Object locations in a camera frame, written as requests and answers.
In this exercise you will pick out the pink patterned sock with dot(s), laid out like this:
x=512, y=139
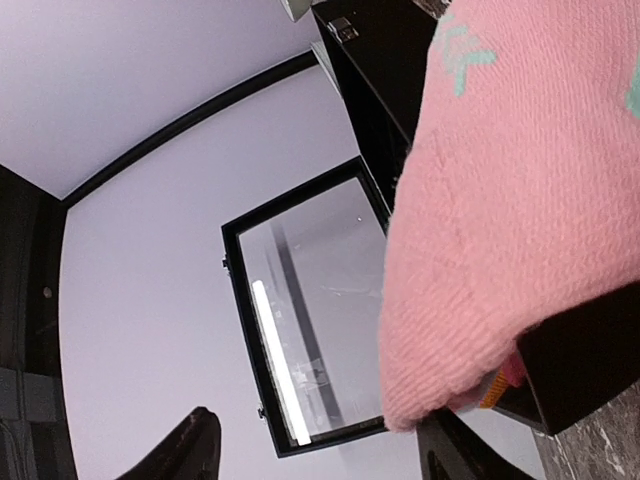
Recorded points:
x=519, y=198

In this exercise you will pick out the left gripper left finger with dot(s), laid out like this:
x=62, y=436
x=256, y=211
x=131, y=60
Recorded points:
x=192, y=450

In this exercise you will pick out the black glass-lid storage box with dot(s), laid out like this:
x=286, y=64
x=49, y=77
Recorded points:
x=307, y=268

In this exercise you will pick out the right black frame post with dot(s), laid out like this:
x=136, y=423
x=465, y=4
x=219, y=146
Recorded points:
x=209, y=108

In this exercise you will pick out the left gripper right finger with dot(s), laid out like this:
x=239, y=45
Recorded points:
x=449, y=449

